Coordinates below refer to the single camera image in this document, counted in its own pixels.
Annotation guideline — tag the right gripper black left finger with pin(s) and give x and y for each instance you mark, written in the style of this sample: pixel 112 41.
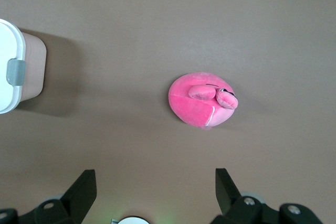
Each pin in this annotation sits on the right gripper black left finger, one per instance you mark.
pixel 78 195

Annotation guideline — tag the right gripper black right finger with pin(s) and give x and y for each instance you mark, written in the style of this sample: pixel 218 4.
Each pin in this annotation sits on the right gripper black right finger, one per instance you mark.
pixel 228 197

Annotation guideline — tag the pink plush toy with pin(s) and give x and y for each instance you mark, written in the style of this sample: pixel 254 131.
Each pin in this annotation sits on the pink plush toy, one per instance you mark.
pixel 191 103

